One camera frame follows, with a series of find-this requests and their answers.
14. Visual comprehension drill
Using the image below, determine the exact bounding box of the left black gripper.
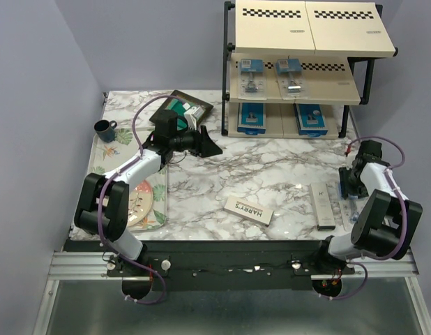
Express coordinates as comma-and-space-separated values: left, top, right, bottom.
170, 124, 224, 158

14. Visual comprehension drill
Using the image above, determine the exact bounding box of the blister razor pack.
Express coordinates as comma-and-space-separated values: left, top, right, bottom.
275, 58, 308, 101
237, 58, 266, 101
337, 182, 360, 232

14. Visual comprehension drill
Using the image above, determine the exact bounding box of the blue Harry's razor box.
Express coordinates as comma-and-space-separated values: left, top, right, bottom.
237, 103, 266, 135
294, 104, 328, 137

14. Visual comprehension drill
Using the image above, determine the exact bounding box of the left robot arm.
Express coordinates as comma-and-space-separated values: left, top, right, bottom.
73, 110, 222, 276

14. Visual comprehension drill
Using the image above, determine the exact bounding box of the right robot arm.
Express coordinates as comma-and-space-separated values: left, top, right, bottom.
313, 136, 423, 274

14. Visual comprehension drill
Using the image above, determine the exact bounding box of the bottom left beige shelf board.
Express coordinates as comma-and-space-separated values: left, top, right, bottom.
226, 103, 284, 138

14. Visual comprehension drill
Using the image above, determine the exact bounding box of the middle left beige shelf board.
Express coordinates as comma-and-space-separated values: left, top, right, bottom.
228, 53, 299, 103

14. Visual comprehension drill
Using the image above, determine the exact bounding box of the middle right beige shelf board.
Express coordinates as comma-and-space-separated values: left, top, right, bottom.
295, 57, 361, 105

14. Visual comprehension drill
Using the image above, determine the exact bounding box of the tall white slim box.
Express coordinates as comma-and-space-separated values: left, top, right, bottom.
310, 183, 336, 231

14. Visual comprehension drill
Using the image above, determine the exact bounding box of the square green ceramic plate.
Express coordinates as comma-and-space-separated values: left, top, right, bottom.
149, 90, 213, 131

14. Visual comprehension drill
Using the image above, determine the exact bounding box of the white Harry's box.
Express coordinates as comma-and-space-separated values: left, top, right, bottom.
224, 195, 273, 226

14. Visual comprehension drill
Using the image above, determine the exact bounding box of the pink cream round plate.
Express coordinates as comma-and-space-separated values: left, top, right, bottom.
128, 181, 153, 229

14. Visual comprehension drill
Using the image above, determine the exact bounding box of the floral leaf serving tray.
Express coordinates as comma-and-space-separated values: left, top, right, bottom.
87, 128, 168, 233

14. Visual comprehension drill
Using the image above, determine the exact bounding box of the dark blue mug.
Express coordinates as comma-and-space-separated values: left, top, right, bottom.
93, 119, 118, 143

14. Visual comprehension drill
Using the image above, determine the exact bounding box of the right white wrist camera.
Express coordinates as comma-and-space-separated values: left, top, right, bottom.
345, 145, 355, 168

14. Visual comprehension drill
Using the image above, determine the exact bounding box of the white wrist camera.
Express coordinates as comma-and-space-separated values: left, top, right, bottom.
183, 103, 204, 130
345, 145, 355, 168

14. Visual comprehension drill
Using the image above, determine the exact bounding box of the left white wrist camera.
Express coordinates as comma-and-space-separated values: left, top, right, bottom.
183, 103, 204, 130

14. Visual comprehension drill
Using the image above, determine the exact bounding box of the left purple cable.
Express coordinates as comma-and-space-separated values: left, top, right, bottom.
96, 94, 188, 306

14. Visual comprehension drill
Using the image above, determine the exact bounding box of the aluminium rail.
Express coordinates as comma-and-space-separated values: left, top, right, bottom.
48, 251, 419, 281

